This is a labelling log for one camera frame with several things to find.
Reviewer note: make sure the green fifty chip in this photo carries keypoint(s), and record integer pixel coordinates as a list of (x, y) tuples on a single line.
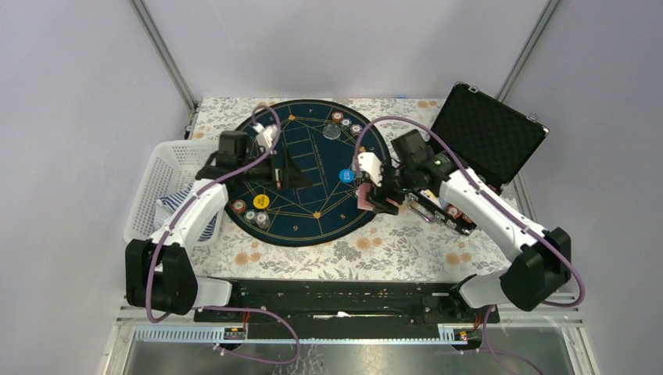
[(346, 123)]

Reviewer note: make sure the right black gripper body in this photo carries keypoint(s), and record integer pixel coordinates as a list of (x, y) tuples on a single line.
[(396, 183)]

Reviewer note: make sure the clear plastic disc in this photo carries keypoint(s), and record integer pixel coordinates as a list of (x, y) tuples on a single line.
[(331, 131)]

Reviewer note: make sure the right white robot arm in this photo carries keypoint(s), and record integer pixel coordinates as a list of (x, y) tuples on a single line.
[(540, 259)]

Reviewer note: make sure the black chip carrying case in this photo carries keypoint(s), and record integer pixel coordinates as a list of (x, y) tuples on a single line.
[(492, 138)]

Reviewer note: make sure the red five chip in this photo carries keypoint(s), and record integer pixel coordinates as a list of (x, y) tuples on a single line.
[(337, 116), (238, 206)]

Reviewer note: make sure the yellow dealer button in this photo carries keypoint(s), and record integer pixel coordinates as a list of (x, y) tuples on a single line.
[(261, 201)]

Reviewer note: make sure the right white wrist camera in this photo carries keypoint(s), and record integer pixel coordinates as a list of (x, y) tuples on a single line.
[(367, 164)]

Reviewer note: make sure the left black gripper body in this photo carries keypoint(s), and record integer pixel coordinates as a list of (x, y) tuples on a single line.
[(265, 172)]

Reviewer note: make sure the floral tablecloth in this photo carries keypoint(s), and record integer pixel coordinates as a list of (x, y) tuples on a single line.
[(402, 247)]

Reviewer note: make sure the white plastic basket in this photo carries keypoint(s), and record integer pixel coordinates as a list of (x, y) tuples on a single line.
[(172, 166)]

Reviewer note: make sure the red chip row in case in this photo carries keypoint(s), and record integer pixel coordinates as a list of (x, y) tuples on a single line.
[(456, 214)]

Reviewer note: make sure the red card deck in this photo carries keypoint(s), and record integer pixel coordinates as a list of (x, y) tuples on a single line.
[(363, 191)]

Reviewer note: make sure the round dark blue poker mat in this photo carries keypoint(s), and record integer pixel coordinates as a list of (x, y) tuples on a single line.
[(312, 215)]

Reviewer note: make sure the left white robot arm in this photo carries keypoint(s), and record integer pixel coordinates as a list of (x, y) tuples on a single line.
[(159, 274)]

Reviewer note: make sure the striped blue white cloth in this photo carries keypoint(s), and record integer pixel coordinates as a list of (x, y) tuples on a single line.
[(167, 205)]

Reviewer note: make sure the blue dealer button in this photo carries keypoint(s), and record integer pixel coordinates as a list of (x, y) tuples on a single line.
[(347, 176)]

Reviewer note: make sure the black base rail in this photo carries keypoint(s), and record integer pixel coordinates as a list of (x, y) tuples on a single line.
[(336, 310)]

